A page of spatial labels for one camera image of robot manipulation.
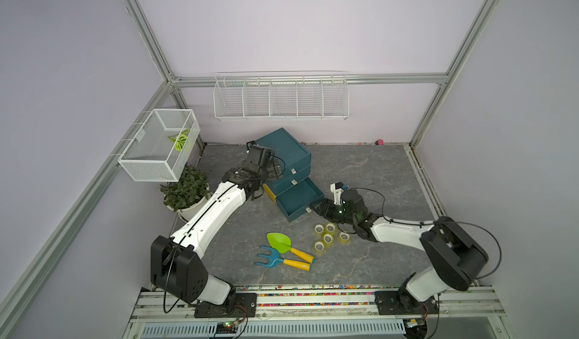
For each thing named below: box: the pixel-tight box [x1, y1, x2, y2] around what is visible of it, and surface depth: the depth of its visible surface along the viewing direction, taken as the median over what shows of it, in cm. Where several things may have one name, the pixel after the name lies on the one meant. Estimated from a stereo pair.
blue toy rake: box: [253, 245, 313, 272], surface depth 83 cm
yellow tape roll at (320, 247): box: [312, 240, 328, 256], surface depth 86 cm
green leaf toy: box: [167, 128, 190, 152], surface depth 83 cm
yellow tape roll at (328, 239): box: [321, 232, 335, 248], surface depth 88 cm
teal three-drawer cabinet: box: [255, 127, 325, 223], surface depth 94 cm
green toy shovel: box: [266, 232, 315, 264], surface depth 88 cm
